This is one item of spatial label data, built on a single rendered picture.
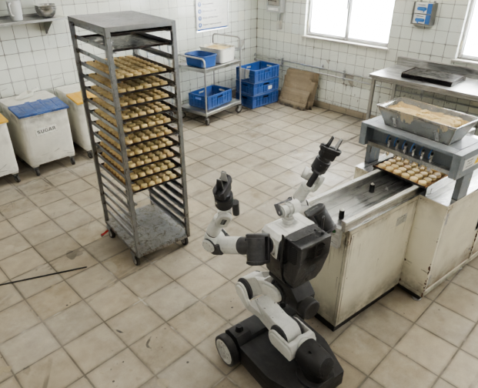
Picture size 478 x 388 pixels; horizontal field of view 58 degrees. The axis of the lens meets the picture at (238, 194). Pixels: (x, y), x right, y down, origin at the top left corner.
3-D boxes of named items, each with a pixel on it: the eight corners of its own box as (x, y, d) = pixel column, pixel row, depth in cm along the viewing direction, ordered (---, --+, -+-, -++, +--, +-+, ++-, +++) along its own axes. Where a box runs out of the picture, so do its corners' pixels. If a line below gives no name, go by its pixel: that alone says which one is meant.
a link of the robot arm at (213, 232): (220, 209, 218) (209, 229, 233) (207, 221, 212) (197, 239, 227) (235, 223, 217) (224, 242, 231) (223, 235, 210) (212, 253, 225)
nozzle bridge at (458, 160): (382, 154, 332) (390, 112, 316) (475, 190, 283) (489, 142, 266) (354, 165, 315) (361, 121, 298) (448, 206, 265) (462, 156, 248)
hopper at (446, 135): (398, 115, 309) (402, 96, 302) (475, 139, 270) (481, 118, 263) (372, 124, 294) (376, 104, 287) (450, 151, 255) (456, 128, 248)
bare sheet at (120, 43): (169, 44, 285) (169, 41, 284) (112, 52, 263) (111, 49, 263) (129, 32, 326) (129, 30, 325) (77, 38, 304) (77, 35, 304)
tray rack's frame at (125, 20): (192, 243, 367) (177, 20, 278) (137, 267, 339) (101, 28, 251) (155, 212, 411) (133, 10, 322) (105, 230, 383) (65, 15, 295)
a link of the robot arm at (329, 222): (324, 220, 241) (338, 223, 228) (312, 229, 239) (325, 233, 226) (315, 203, 238) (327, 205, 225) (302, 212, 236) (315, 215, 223)
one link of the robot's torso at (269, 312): (310, 329, 247) (262, 265, 270) (284, 346, 237) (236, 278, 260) (302, 340, 258) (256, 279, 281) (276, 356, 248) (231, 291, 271)
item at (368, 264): (360, 268, 344) (378, 167, 300) (397, 292, 320) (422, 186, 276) (296, 306, 307) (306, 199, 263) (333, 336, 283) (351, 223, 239)
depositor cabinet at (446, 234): (428, 208, 424) (448, 127, 382) (503, 242, 375) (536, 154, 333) (341, 257, 356) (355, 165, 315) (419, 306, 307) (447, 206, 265)
